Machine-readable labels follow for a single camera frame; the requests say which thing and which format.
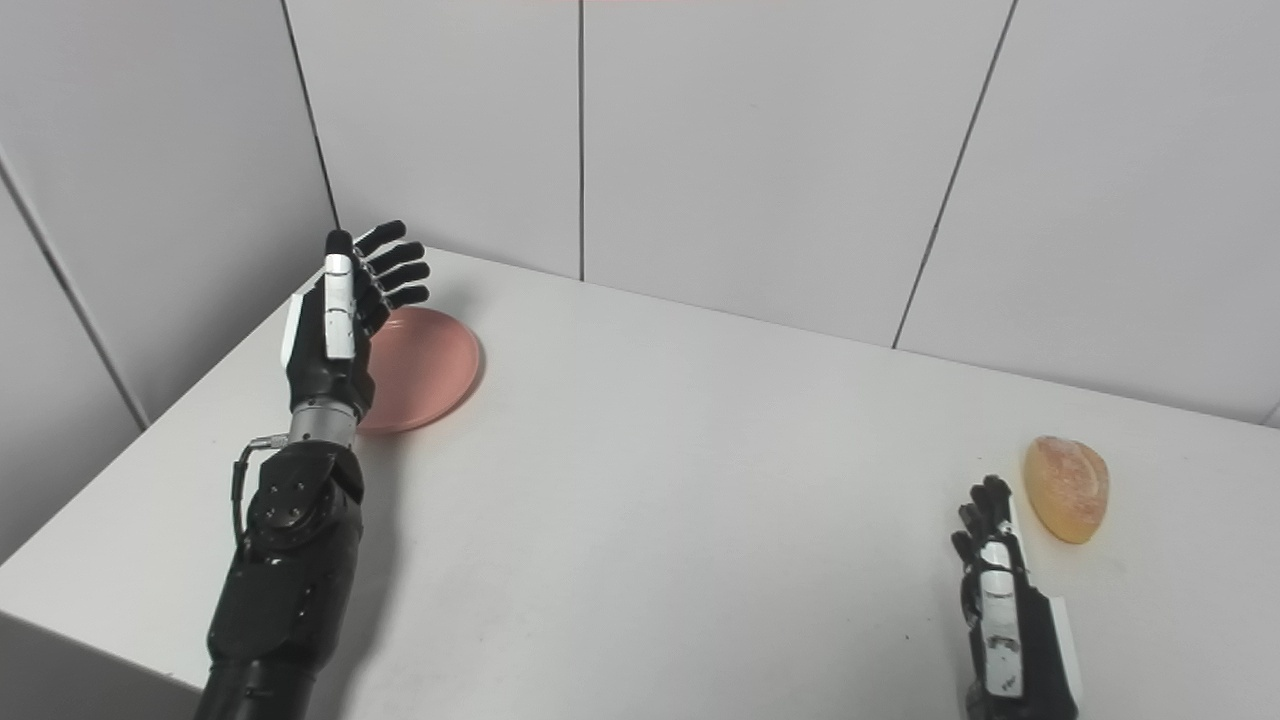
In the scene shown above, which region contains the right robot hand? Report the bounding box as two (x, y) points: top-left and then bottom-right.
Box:
(951, 475), (1083, 720)

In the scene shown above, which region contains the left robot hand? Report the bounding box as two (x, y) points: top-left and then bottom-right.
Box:
(280, 220), (432, 418)

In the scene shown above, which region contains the pink plate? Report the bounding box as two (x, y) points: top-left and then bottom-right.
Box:
(354, 306), (483, 435)

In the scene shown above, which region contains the bread roll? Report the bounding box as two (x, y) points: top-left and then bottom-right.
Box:
(1023, 435), (1111, 545)

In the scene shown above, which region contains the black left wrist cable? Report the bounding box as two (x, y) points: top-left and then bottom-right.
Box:
(232, 434), (291, 549)

